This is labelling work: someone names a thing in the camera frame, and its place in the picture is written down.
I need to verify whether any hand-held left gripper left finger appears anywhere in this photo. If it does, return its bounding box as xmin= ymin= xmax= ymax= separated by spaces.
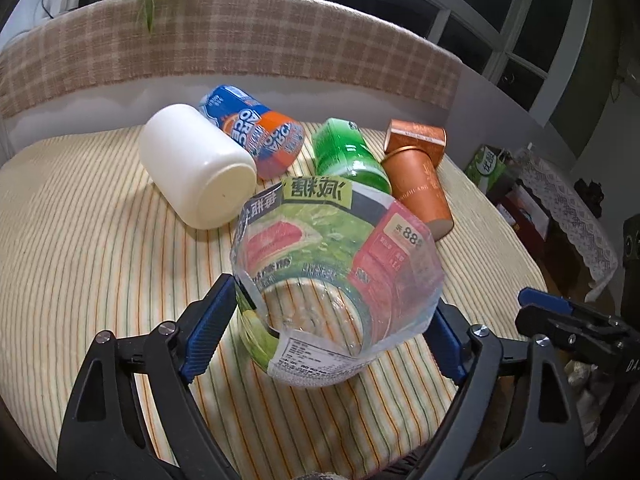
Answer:
xmin=56 ymin=274 xmax=240 ymax=480

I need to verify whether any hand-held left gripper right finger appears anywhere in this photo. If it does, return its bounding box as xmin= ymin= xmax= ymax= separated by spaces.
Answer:
xmin=415 ymin=302 xmax=587 ymax=480

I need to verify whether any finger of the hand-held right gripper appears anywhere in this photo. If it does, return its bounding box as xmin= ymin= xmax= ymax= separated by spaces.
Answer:
xmin=516 ymin=306 xmax=626 ymax=375
xmin=518 ymin=287 xmax=627 ymax=330

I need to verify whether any orange paper cup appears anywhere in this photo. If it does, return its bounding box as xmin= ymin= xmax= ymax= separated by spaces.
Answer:
xmin=381 ymin=145 xmax=454 ymax=240

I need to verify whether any blue and orange cookie cup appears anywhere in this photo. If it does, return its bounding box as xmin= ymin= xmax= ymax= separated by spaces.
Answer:
xmin=198 ymin=85 xmax=306 ymax=179

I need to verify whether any red and white box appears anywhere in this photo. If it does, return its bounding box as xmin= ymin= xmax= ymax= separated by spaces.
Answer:
xmin=499 ymin=184 xmax=551 ymax=257

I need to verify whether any black speaker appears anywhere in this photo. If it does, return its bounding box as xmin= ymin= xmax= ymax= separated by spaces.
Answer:
xmin=620 ymin=215 xmax=640 ymax=322

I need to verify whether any lace-covered side table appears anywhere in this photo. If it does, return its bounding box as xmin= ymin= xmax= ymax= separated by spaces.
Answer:
xmin=514 ymin=147 xmax=620 ymax=289

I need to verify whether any striped tablecloth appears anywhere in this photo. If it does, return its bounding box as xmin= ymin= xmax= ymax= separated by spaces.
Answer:
xmin=0 ymin=122 xmax=549 ymax=480

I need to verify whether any green carton box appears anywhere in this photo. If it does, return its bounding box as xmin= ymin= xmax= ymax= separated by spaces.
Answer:
xmin=464 ymin=145 xmax=514 ymax=194

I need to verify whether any white plastic jar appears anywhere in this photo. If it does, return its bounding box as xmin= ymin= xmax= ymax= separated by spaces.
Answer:
xmin=138 ymin=103 xmax=258 ymax=230

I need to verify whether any orange cardboard box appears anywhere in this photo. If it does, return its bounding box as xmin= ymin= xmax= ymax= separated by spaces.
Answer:
xmin=384 ymin=119 xmax=447 ymax=168

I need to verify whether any green plastic bottle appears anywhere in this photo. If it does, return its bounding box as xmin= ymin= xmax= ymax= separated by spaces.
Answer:
xmin=312 ymin=118 xmax=392 ymax=196

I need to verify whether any plaid sofa backrest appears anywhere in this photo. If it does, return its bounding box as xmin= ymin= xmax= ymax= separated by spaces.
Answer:
xmin=0 ymin=0 xmax=463 ymax=122

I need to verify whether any white framed window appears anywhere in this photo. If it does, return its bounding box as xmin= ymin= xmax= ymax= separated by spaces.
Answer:
xmin=210 ymin=0 xmax=598 ymax=88

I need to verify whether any white power adapter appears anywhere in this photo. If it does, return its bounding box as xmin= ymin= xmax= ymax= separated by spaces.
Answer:
xmin=42 ymin=0 xmax=83 ymax=20

